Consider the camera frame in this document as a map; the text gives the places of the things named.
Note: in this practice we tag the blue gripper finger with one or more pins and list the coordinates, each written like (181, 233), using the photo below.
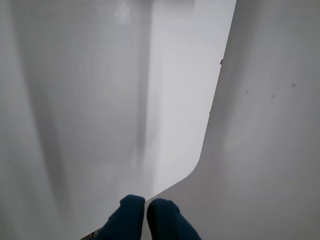
(167, 222)
(127, 220)

